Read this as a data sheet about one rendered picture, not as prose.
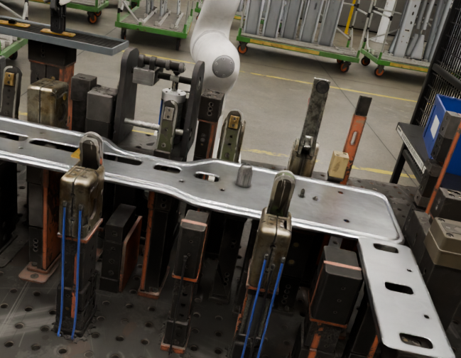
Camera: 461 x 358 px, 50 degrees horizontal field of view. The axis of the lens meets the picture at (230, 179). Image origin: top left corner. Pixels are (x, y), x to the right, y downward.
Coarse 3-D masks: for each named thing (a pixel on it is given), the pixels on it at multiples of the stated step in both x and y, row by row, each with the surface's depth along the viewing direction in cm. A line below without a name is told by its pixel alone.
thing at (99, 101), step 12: (96, 96) 116; (108, 96) 116; (96, 108) 117; (108, 108) 117; (96, 120) 118; (108, 120) 118; (96, 132) 120; (108, 132) 120; (108, 156) 124; (108, 192) 129; (108, 204) 133; (108, 216) 134
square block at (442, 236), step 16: (432, 224) 92; (448, 224) 89; (432, 240) 90; (448, 240) 85; (432, 256) 88; (448, 256) 86; (432, 272) 88; (448, 272) 88; (432, 288) 90; (448, 288) 89; (448, 304) 90; (448, 320) 92
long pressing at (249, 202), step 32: (0, 128) 108; (32, 128) 111; (32, 160) 98; (64, 160) 99; (160, 160) 107; (224, 160) 113; (160, 192) 96; (192, 192) 96; (224, 192) 98; (256, 192) 101; (320, 192) 106; (352, 192) 109; (320, 224) 94; (352, 224) 96; (384, 224) 98
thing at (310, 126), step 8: (320, 80) 106; (328, 80) 109; (312, 88) 110; (320, 88) 106; (328, 88) 106; (312, 96) 109; (320, 96) 110; (312, 104) 110; (320, 104) 110; (312, 112) 111; (320, 112) 110; (304, 120) 113; (312, 120) 112; (320, 120) 110; (304, 128) 111; (312, 128) 112; (304, 136) 112; (312, 144) 112; (312, 152) 112
